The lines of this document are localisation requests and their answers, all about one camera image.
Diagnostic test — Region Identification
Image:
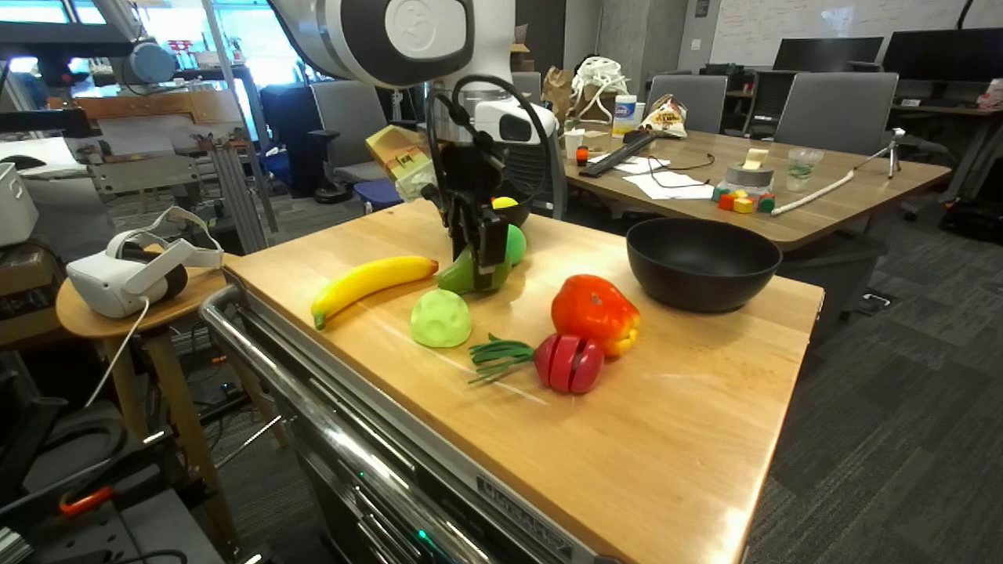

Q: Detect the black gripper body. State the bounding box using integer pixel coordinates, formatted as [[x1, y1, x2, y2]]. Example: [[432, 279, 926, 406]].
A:
[[430, 134, 508, 236]]

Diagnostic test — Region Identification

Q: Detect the green apple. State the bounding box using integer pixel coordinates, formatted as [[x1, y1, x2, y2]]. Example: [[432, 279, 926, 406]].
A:
[[437, 249, 517, 301]]

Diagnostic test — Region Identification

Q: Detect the light green cabbage half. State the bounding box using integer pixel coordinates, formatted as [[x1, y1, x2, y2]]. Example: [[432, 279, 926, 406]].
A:
[[409, 288, 476, 354]]

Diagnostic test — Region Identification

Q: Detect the red orange apple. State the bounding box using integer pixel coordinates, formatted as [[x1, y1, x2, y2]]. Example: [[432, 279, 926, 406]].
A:
[[550, 272, 646, 364]]

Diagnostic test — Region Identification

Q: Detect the black bowl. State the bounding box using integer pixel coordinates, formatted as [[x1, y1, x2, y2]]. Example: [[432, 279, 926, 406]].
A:
[[624, 218, 788, 321], [488, 185, 539, 231]]

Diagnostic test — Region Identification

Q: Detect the dark mesh office chair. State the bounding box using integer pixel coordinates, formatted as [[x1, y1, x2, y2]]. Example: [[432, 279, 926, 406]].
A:
[[520, 134, 573, 223]]

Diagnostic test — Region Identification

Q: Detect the yellow banana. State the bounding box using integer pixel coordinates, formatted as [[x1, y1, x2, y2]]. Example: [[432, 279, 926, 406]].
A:
[[307, 253, 441, 333]]

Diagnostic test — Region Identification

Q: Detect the red radish with leaves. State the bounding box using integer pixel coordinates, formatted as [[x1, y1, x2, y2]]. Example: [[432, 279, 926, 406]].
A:
[[466, 333, 607, 402]]

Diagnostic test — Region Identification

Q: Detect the black long bar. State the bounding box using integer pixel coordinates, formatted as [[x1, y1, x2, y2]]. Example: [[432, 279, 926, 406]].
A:
[[578, 125, 665, 179]]

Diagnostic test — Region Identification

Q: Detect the white net bag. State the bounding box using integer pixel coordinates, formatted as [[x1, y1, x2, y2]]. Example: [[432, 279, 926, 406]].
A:
[[571, 55, 633, 123]]

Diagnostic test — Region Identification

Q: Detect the plastic bottle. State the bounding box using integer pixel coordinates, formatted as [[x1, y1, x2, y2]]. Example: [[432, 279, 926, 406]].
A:
[[610, 91, 644, 137]]

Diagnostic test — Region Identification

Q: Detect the white paper sheet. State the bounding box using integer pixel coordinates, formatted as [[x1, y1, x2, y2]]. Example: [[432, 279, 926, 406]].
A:
[[624, 167, 717, 203]]

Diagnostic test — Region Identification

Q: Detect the beige shell object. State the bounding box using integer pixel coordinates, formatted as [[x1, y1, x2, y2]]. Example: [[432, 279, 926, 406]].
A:
[[639, 93, 692, 142]]

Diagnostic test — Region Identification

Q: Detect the grey office chair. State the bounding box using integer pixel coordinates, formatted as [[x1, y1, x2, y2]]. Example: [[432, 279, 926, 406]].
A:
[[776, 70, 903, 159], [646, 72, 732, 137]]

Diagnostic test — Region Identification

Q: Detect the round wooden stool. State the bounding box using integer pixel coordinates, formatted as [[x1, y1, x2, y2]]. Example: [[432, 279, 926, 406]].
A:
[[55, 263, 245, 558]]

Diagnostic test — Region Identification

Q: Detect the clear plastic container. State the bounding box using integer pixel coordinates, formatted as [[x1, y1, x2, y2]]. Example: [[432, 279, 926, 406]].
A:
[[732, 148, 777, 198]]

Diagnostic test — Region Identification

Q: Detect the cart cabinet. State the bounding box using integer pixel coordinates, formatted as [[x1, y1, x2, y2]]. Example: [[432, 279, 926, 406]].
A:
[[212, 301, 607, 564]]

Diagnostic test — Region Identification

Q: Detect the clear plastic cup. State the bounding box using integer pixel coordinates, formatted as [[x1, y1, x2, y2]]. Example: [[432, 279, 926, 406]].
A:
[[788, 148, 827, 185]]

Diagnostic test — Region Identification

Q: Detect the white stick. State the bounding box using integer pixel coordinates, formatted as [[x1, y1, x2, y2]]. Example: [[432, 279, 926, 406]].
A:
[[768, 167, 889, 221]]

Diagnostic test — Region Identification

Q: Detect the wooden desk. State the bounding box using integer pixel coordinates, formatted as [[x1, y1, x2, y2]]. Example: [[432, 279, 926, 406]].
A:
[[558, 109, 956, 261]]

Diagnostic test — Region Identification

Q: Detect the white VR headset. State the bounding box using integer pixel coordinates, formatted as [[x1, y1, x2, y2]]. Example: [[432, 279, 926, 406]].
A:
[[63, 203, 229, 322]]

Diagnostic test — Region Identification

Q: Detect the black monitor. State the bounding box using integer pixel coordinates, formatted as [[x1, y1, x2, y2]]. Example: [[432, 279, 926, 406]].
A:
[[771, 36, 888, 77], [880, 30, 1003, 87]]

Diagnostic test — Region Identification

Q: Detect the white box device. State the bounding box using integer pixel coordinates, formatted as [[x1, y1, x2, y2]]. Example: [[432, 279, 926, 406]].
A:
[[0, 159, 45, 252]]

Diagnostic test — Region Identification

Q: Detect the orange clamp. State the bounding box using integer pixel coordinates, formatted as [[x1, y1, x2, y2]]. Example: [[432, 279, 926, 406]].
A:
[[56, 483, 119, 524]]

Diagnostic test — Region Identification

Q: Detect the chrome cart handle rail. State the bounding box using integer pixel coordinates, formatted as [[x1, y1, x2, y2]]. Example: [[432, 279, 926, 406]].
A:
[[199, 286, 497, 564]]

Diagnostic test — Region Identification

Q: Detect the aluminium frame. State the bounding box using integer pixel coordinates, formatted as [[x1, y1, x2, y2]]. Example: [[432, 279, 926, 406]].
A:
[[88, 134, 278, 253]]

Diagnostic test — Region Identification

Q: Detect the white headset cable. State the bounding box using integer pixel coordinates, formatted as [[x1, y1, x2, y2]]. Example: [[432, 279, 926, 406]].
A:
[[81, 294, 154, 410]]

